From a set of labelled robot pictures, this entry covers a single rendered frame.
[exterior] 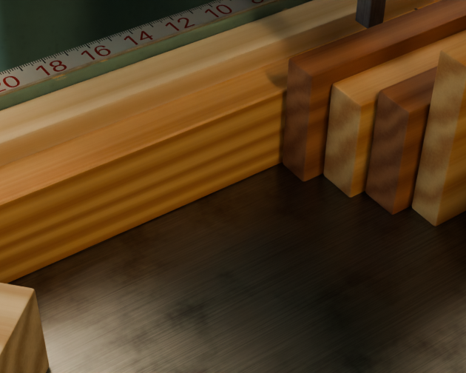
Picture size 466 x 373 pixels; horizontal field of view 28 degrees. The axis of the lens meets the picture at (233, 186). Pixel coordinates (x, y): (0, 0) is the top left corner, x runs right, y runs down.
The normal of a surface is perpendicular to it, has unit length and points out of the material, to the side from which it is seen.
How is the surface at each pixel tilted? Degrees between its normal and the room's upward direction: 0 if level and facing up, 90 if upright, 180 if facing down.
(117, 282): 0
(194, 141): 90
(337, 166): 90
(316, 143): 90
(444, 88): 90
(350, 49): 0
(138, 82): 0
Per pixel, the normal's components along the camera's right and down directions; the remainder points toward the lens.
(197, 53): 0.01, -0.76
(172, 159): 0.57, 0.55
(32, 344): 0.98, 0.15
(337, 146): -0.82, 0.36
